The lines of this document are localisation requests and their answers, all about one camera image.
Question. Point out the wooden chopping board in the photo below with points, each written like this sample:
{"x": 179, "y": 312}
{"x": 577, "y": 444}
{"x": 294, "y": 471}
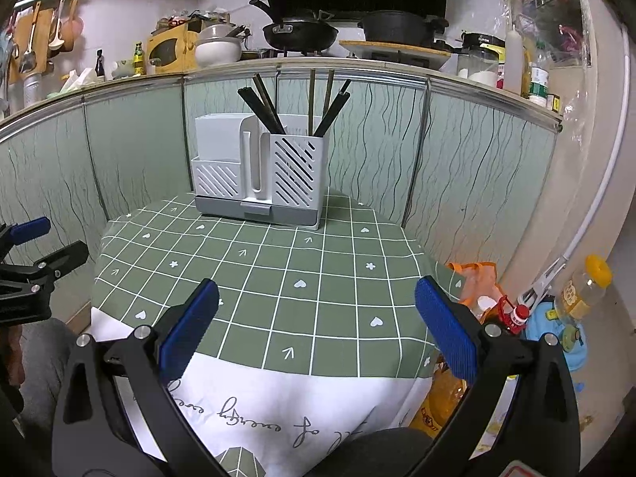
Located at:
{"x": 22, "y": 35}

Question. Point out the wooden chopstick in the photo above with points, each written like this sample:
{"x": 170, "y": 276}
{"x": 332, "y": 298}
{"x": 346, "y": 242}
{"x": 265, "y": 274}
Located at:
{"x": 311, "y": 104}
{"x": 327, "y": 94}

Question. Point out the green glass bottle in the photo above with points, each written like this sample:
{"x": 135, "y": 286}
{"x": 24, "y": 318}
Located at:
{"x": 138, "y": 62}

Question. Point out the white paper towels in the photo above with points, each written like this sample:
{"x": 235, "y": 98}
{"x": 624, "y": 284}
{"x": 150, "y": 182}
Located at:
{"x": 79, "y": 79}

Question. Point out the green label jar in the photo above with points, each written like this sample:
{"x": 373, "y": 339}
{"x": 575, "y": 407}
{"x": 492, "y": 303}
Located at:
{"x": 538, "y": 87}

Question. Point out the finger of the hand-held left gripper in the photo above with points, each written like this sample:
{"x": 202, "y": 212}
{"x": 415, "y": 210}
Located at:
{"x": 30, "y": 228}
{"x": 59, "y": 259}

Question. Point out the black lidded blender jar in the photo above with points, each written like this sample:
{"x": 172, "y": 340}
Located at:
{"x": 479, "y": 62}

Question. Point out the blue plastic container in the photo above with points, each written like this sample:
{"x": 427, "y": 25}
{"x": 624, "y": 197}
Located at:
{"x": 561, "y": 353}

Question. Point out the black cast iron pot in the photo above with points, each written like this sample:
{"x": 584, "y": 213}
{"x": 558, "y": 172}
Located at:
{"x": 402, "y": 30}

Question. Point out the yellow lidded plastic jar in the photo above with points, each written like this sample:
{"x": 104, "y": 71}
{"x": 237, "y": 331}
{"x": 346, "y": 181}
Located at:
{"x": 581, "y": 293}

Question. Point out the person's right leg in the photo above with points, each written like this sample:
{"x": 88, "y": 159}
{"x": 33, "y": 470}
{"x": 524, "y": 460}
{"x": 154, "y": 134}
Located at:
{"x": 387, "y": 452}

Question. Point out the white plastic clip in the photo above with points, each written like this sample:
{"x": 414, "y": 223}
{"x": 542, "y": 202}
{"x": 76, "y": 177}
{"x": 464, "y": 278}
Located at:
{"x": 541, "y": 283}

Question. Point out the white utensil holder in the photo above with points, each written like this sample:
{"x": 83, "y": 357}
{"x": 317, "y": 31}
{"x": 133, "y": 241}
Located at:
{"x": 218, "y": 184}

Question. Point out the white refrigerator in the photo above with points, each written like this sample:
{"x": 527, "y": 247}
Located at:
{"x": 591, "y": 159}

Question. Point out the white squeeze bottle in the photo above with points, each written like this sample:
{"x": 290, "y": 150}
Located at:
{"x": 514, "y": 59}

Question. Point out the pink ladle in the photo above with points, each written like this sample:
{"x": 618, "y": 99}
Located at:
{"x": 69, "y": 30}

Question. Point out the small yellow box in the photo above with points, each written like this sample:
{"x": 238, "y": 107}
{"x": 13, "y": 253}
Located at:
{"x": 555, "y": 103}

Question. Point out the cluttered wall shelf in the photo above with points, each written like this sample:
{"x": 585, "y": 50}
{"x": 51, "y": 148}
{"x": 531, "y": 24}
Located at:
{"x": 551, "y": 5}

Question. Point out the yellow cooking oil jug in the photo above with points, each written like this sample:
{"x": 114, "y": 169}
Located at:
{"x": 442, "y": 397}

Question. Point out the green checked tablecloth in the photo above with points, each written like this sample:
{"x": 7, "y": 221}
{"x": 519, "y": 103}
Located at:
{"x": 323, "y": 268}

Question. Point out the person's left hand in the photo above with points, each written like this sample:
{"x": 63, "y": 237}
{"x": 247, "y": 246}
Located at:
{"x": 10, "y": 357}

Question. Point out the red capped sauce bottle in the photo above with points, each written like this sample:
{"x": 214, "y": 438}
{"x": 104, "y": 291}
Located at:
{"x": 519, "y": 315}

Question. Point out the white cooking pot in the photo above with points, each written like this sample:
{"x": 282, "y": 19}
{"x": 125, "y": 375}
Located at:
{"x": 218, "y": 49}

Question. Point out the dark sauce bottle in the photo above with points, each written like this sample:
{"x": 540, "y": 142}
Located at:
{"x": 100, "y": 69}

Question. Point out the black frying pan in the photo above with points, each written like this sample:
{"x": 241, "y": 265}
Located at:
{"x": 300, "y": 35}

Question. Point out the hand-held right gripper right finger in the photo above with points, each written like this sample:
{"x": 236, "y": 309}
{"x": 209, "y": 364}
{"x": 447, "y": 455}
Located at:
{"x": 447, "y": 328}

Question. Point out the black chopstick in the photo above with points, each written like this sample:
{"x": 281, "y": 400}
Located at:
{"x": 337, "y": 109}
{"x": 271, "y": 104}
{"x": 252, "y": 107}
{"x": 261, "y": 108}
{"x": 328, "y": 109}

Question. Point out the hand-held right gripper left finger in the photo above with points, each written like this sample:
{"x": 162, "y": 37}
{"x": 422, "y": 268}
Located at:
{"x": 191, "y": 328}

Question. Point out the round wooden board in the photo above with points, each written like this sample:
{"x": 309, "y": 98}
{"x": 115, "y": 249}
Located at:
{"x": 387, "y": 48}

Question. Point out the orange plastic bag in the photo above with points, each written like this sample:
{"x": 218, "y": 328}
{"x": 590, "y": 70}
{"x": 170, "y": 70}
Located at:
{"x": 479, "y": 278}

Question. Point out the yellow toaster oven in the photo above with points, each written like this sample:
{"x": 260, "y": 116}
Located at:
{"x": 171, "y": 52}

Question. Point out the metal spatula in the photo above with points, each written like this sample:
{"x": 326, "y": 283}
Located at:
{"x": 27, "y": 57}

